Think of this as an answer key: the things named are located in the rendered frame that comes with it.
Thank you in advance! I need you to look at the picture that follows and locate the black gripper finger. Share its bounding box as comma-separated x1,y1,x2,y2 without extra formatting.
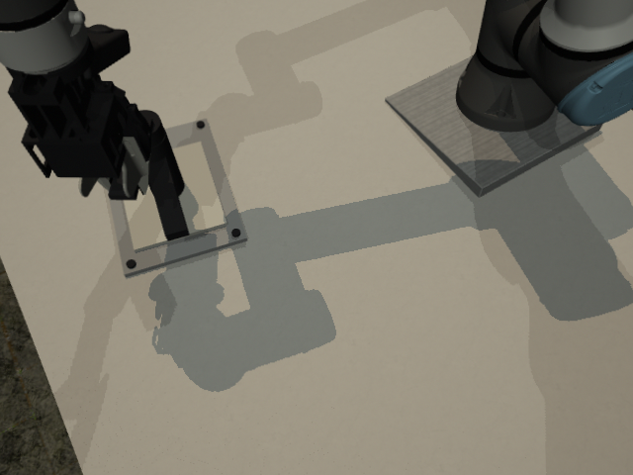
121,103,151,198
79,177,113,197

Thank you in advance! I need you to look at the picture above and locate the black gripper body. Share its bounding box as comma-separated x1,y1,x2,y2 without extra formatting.
6,37,130,179

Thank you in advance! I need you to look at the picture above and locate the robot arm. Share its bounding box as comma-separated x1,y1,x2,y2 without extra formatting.
0,0,633,132

